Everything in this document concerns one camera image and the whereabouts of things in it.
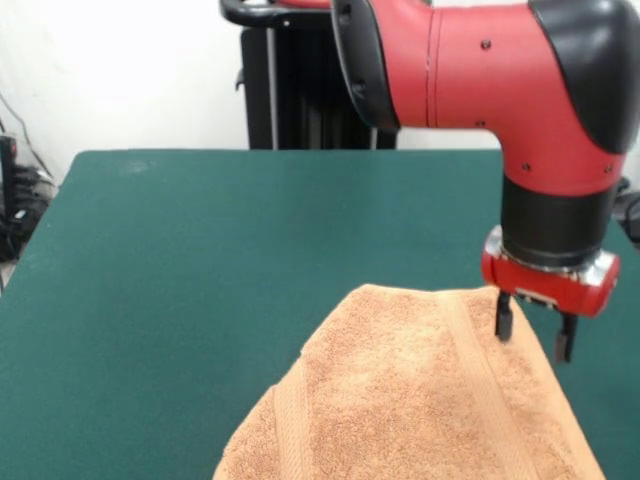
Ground dark green tablecloth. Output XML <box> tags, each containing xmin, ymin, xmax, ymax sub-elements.
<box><xmin>0</xmin><ymin>148</ymin><xmax>640</xmax><ymax>480</ymax></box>

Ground orange terry towel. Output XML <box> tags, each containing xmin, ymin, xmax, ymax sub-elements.
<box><xmin>213</xmin><ymin>283</ymin><xmax>607</xmax><ymax>480</ymax></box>

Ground grey wall cable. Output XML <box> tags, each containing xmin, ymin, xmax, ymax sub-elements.
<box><xmin>0</xmin><ymin>92</ymin><xmax>54</xmax><ymax>176</ymax></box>

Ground black electronics box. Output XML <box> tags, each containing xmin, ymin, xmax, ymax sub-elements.
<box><xmin>0</xmin><ymin>134</ymin><xmax>20</xmax><ymax>221</ymax></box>

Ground black office chair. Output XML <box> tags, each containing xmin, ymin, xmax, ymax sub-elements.
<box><xmin>614</xmin><ymin>175</ymin><xmax>640</xmax><ymax>237</ymax></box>

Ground black cable bundle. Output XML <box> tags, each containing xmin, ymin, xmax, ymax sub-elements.
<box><xmin>0</xmin><ymin>164</ymin><xmax>57</xmax><ymax>264</ymax></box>

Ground black robot pedestal with handle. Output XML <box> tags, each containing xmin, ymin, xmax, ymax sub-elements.
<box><xmin>218</xmin><ymin>0</ymin><xmax>401</xmax><ymax>150</ymax></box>

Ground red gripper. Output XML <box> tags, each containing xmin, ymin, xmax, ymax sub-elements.
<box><xmin>480</xmin><ymin>252</ymin><xmax>622</xmax><ymax>364</ymax></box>

